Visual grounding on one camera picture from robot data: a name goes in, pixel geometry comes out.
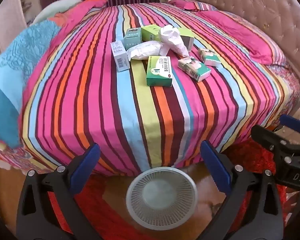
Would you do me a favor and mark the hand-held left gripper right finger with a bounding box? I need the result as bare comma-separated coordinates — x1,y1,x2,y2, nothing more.
200,140,284,240

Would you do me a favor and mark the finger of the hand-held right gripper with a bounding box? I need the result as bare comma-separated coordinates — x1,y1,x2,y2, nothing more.
280,114,300,133
251,124,300,174

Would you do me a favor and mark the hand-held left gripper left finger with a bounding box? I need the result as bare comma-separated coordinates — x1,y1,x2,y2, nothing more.
16,143,101,240

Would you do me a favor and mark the white mesh waste basket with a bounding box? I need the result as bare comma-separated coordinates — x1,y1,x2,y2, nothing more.
126,167,198,227

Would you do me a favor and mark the green white tissue pack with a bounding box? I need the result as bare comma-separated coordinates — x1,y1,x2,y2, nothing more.
178,56,212,82
198,48,222,67

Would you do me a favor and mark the green medicine box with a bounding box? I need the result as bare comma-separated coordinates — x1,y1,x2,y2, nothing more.
146,55,173,87

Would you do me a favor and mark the white and blue box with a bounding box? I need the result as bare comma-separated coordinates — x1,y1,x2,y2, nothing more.
111,41,130,72

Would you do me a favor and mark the green box sleeve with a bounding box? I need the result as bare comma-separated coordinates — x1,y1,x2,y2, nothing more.
177,29,194,52

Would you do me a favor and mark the white plastic packet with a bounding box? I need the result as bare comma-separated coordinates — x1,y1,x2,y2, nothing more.
126,41,163,61

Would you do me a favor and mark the white paper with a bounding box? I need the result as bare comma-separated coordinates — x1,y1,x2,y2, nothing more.
159,26,190,57

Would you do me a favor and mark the teal box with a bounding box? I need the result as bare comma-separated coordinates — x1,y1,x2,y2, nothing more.
123,27,143,50

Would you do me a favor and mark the lime green box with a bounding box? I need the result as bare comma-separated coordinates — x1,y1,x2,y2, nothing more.
141,24,165,42

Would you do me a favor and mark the floral bed skirt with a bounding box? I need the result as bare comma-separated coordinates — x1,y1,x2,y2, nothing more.
265,62,300,130

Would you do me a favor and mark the striped bed sheet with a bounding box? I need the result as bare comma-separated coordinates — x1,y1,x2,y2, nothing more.
19,2,300,177

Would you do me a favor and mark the large pink pillow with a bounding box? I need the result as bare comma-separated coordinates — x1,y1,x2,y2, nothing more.
197,10,282,64

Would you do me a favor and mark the blue patterned blanket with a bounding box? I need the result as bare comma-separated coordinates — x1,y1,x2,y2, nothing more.
0,20,63,148

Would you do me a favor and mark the tufted beige headboard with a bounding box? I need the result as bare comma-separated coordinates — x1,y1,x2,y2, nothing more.
192,0,300,80

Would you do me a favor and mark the pink orange quilt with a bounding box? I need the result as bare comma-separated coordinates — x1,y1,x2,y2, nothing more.
47,0,108,28

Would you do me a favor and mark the small pink pillow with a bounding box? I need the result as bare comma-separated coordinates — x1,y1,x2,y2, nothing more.
169,0,218,12

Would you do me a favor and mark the pale green pillow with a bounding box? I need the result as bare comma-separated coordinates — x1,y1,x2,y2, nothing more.
35,0,83,23

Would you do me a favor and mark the white cabinet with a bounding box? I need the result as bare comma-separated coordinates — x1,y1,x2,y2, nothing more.
0,0,44,55

